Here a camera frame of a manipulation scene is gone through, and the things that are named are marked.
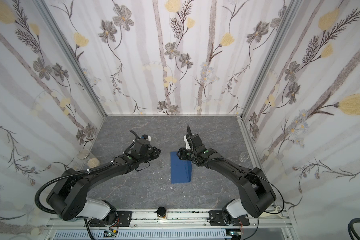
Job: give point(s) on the dark blue envelope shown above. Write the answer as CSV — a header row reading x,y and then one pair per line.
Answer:
x,y
181,171

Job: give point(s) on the clear glass cup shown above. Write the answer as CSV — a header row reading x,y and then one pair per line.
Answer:
x,y
244,156

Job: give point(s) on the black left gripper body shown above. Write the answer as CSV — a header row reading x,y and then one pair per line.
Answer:
x,y
151,151

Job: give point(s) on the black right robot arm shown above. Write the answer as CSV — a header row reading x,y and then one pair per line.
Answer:
x,y
256,193

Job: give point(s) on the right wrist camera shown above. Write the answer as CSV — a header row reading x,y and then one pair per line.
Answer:
x,y
187,142

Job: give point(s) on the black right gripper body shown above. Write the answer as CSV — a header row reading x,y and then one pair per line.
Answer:
x,y
185,153

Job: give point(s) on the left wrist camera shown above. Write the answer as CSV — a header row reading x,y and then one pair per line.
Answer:
x,y
146,139

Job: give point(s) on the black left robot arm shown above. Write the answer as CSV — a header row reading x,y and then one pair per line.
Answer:
x,y
67,195

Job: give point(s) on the aluminium mounting rail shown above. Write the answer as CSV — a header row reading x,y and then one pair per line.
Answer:
x,y
194,219

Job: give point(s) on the white perforated cable duct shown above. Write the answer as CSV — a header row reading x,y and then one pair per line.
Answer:
x,y
165,234

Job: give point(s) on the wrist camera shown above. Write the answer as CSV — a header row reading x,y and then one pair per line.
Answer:
x,y
187,142
146,139

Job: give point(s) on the glass jar with cork lid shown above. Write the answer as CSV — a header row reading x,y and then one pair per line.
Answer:
x,y
88,158

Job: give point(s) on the black cylinder on rail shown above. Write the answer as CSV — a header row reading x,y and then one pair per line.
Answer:
x,y
162,213

